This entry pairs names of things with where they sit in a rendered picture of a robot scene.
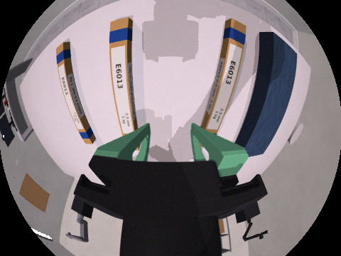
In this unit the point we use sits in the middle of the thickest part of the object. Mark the tan box with white label and blue band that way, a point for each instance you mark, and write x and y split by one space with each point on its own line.
226 76

